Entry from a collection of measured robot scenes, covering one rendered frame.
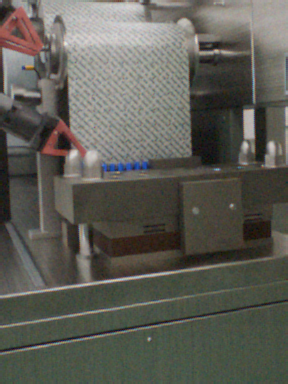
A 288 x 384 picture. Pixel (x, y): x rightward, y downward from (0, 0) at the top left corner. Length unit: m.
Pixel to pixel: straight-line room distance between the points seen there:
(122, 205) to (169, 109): 0.29
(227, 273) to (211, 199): 0.11
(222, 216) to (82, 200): 0.22
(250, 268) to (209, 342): 0.13
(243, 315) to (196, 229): 0.15
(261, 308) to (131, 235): 0.23
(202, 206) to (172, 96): 0.29
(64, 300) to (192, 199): 0.24
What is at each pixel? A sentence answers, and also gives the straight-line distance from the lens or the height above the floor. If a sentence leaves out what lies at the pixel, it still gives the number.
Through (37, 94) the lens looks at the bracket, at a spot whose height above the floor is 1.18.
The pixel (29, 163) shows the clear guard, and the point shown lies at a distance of 2.03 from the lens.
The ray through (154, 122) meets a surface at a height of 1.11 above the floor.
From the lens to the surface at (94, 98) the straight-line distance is 1.00.
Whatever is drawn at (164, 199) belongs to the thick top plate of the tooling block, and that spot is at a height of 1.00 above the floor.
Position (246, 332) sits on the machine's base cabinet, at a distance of 0.88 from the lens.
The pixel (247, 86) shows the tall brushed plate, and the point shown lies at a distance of 1.04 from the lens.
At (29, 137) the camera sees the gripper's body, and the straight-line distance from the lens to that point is 0.96.
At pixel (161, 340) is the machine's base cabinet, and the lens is 0.82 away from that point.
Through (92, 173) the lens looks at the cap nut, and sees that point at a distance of 0.82.
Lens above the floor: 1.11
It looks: 3 degrees down
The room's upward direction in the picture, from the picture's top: 2 degrees counter-clockwise
